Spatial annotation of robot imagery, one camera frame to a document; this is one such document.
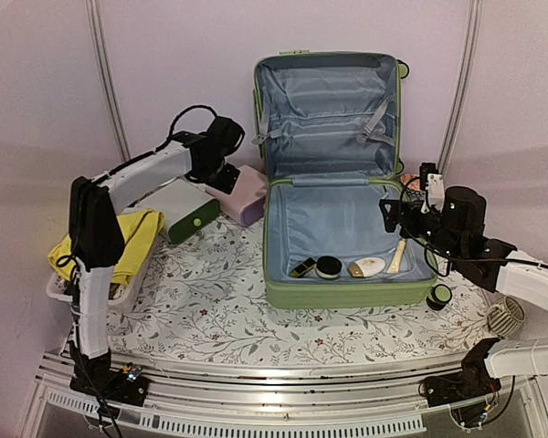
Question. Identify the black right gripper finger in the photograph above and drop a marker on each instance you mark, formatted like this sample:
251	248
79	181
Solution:
394	215
431	182

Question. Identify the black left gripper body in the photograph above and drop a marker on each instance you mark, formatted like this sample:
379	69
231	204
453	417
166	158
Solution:
216	177

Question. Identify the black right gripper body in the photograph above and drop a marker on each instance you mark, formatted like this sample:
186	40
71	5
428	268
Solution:
444	239

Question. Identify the white green drawer box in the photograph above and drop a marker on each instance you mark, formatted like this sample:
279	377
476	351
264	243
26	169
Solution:
186	209

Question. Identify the purple drawer box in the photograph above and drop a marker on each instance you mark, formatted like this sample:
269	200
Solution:
245	205

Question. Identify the yellow garment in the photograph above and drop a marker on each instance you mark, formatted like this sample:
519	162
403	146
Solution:
139	229

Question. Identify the green hard-shell suitcase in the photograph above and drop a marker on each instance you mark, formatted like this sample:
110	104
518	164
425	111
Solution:
328	128

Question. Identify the white perforated plastic basket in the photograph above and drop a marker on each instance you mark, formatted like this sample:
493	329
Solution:
95	285

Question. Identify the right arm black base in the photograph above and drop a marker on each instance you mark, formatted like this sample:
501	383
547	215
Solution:
473	379

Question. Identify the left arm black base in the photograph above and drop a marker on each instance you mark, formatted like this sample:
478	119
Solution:
96	378

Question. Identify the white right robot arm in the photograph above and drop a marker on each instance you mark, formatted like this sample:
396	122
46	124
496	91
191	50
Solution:
499	267

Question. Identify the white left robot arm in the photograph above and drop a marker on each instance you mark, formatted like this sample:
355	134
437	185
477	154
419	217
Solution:
97	243

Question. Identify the cream tube in suitcase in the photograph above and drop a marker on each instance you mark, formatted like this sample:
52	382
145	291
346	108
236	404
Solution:
396	262

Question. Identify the cream round bottle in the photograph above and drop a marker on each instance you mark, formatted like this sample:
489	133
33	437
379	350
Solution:
366	267

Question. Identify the black lidded round jar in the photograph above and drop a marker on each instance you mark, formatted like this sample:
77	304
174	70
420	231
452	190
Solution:
328	267

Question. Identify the white ribbed round object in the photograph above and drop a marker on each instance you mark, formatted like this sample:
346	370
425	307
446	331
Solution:
504	317

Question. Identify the small dark tube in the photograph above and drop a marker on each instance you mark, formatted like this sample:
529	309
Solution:
303	268

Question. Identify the floral white table mat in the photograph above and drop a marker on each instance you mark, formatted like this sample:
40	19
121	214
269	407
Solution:
205	301

